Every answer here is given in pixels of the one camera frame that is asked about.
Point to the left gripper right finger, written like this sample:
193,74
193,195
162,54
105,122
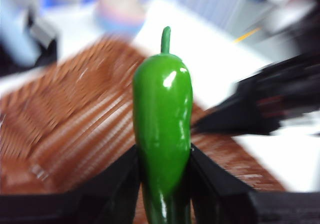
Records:
237,209

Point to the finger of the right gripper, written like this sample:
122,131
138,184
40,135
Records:
245,121

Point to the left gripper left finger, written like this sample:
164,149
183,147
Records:
75,209

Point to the green cucumber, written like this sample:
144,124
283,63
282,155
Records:
162,108

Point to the brown wicker basket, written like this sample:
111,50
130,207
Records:
75,108

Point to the pink bowl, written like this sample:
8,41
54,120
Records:
120,13

